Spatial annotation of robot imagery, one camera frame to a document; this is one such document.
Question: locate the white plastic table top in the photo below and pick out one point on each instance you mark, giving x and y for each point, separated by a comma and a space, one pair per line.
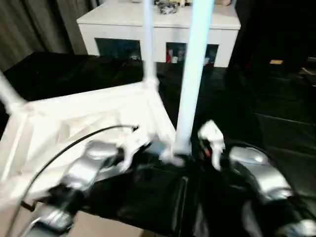
74, 111

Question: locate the black mat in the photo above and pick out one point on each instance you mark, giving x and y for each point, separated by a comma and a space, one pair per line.
259, 111

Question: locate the white plastic bottle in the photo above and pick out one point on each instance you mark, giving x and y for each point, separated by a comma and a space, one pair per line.
207, 61
181, 53

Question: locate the red and white bottle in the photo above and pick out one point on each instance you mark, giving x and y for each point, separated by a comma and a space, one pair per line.
169, 56

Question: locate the small yellow label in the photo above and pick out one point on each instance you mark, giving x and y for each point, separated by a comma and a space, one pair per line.
276, 61

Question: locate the black tripod stand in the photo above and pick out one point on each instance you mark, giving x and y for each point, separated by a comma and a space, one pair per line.
27, 206

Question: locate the white cabinet with glass doors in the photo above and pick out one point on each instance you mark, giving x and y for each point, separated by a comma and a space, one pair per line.
118, 24

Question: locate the black and white bundle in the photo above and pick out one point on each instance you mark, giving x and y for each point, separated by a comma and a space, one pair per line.
167, 7

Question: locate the grey-green curtain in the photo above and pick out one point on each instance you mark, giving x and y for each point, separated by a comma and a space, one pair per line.
32, 27

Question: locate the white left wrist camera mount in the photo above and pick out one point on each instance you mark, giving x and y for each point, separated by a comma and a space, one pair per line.
133, 145

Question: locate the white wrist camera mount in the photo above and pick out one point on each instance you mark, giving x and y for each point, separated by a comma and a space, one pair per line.
133, 145
211, 130

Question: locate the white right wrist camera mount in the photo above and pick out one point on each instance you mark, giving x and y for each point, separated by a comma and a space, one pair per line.
211, 130

